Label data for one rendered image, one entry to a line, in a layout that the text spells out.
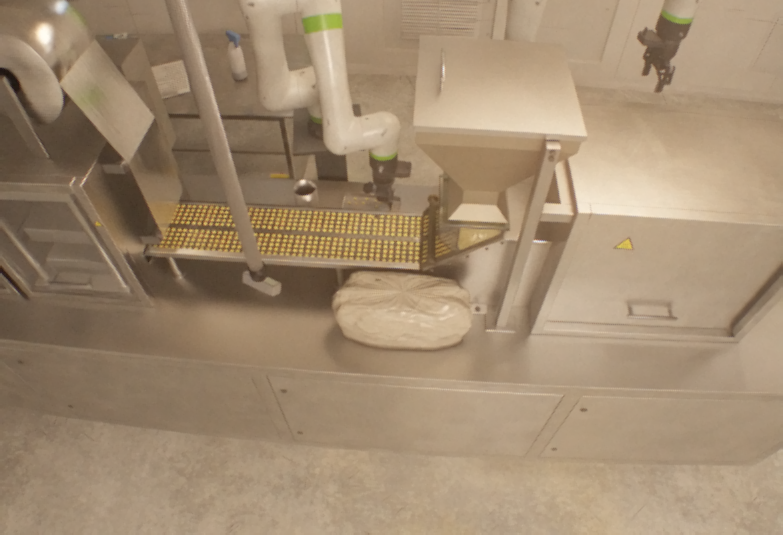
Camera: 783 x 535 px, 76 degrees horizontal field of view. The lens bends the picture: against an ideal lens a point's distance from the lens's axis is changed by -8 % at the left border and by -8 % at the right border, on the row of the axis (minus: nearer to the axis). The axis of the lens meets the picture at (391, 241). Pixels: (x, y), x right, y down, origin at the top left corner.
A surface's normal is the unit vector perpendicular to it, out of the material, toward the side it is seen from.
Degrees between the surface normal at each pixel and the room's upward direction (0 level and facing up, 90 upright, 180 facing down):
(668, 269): 90
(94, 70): 71
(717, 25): 90
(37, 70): 90
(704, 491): 0
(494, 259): 90
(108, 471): 0
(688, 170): 0
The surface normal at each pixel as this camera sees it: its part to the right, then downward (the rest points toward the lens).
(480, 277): -0.07, 0.77
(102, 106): 0.94, -0.15
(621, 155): 0.00, -0.63
